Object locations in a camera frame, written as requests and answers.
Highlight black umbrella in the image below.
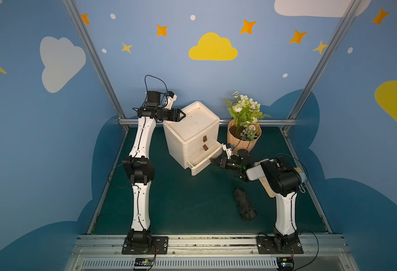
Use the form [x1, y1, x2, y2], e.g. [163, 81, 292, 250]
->
[234, 188, 257, 221]

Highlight potted artificial flower plant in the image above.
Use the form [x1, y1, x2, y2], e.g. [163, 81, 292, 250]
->
[223, 91, 270, 154]

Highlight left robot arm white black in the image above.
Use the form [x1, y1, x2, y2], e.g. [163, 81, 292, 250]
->
[122, 107, 186, 255]

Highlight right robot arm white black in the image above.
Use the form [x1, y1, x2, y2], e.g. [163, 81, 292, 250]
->
[210, 149, 303, 254]

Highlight white drawer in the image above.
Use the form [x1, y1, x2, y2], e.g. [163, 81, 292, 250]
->
[187, 141, 222, 176]

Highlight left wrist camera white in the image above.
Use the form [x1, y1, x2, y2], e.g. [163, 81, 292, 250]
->
[165, 91, 177, 110]

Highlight left circuit board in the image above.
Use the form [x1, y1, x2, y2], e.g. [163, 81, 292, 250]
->
[134, 257, 154, 268]

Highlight circuit board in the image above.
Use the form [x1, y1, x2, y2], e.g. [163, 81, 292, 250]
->
[276, 257, 295, 271]
[134, 257, 154, 268]

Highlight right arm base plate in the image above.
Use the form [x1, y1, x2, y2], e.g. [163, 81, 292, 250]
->
[256, 235, 304, 255]

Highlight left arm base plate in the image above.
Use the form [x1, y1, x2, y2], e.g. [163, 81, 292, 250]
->
[121, 237, 169, 255]

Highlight right circuit board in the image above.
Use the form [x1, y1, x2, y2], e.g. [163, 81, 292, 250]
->
[276, 257, 295, 271]

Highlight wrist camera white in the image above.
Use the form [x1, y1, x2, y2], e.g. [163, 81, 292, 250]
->
[165, 91, 177, 110]
[222, 143, 233, 159]

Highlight beige work glove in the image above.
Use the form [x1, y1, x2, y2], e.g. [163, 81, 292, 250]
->
[259, 177, 275, 198]

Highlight aluminium frame back rail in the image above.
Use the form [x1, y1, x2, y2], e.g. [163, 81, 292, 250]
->
[118, 119, 296, 126]

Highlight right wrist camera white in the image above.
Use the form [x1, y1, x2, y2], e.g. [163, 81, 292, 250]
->
[222, 143, 233, 159]

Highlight white drawer cabinet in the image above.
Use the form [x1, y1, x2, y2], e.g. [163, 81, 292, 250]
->
[163, 101, 220, 169]

